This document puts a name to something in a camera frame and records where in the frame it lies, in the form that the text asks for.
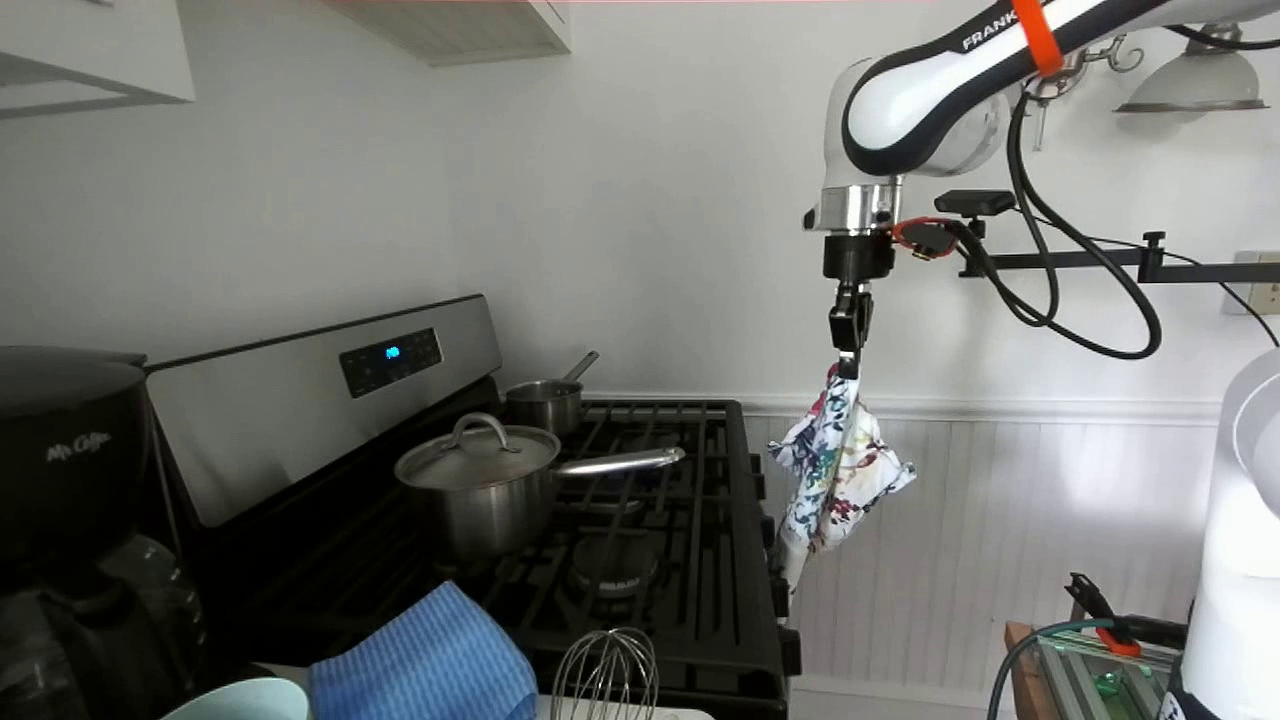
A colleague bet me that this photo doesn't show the metal light fixture arms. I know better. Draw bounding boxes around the metal light fixture arms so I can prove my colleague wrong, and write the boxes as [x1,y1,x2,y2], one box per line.
[1066,27,1152,81]

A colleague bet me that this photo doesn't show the black coffee maker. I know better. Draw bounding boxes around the black coffee maker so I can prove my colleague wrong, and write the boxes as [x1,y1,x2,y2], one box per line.
[0,345,214,720]

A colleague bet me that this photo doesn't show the black camera on boom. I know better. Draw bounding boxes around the black camera on boom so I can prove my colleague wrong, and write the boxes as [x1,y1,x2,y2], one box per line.
[932,187,1019,244]

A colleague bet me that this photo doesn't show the white tray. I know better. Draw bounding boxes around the white tray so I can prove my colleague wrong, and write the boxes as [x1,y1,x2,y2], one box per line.
[532,686,721,720]

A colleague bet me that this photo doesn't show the green glass board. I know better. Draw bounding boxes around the green glass board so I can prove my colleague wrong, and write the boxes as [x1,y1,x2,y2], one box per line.
[1035,620,1190,720]

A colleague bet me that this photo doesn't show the black steel gas stove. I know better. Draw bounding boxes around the black steel gas stove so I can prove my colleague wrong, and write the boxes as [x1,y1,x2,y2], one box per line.
[141,291,804,720]

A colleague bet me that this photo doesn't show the black tool with orange handle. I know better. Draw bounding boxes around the black tool with orange handle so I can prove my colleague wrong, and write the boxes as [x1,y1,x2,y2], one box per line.
[1066,573,1193,659]

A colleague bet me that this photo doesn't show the wire whisk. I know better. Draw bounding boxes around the wire whisk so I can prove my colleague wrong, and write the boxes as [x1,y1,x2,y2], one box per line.
[549,624,667,720]

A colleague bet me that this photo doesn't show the white cabinet above stove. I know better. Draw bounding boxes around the white cabinet above stove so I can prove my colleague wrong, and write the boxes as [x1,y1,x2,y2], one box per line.
[324,0,576,71]

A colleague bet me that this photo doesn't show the frosted glass lamp shade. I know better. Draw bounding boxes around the frosted glass lamp shade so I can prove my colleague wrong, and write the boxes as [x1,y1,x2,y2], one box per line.
[1115,22,1269,114]

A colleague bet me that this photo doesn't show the wrist camera with orange mount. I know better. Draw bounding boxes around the wrist camera with orange mount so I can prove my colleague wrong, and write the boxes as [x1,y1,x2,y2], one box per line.
[890,211,969,265]

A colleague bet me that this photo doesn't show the white wall cabinet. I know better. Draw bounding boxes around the white wall cabinet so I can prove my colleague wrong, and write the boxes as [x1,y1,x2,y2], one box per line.
[0,0,200,121]

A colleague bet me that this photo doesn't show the large steel pot with lid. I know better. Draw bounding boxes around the large steel pot with lid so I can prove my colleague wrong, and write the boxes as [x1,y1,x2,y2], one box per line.
[394,407,693,562]

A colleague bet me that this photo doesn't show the pale teal bowl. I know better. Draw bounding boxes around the pale teal bowl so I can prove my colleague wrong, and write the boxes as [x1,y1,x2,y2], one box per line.
[162,673,319,720]

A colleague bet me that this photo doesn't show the orange cable strap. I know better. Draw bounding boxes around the orange cable strap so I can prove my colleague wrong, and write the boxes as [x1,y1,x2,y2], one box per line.
[1010,0,1072,83]

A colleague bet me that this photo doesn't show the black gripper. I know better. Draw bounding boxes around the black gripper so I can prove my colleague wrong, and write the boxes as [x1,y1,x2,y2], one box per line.
[820,230,899,382]

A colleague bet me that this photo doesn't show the floral kitchen towel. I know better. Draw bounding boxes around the floral kitchen towel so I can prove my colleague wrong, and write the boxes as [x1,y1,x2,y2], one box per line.
[768,353,923,630]

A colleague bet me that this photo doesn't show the wooden side table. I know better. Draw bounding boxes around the wooden side table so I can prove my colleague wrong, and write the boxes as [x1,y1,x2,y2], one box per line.
[999,616,1193,720]

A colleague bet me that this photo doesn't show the small steel saucepan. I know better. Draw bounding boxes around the small steel saucepan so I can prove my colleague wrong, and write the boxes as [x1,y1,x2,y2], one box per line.
[500,346,605,440]

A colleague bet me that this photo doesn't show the blue cloth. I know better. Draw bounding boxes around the blue cloth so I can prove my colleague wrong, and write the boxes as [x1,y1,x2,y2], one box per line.
[303,574,544,720]

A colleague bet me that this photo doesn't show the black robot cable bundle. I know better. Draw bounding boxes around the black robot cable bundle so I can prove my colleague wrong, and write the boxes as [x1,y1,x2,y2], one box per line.
[950,75,1168,365]

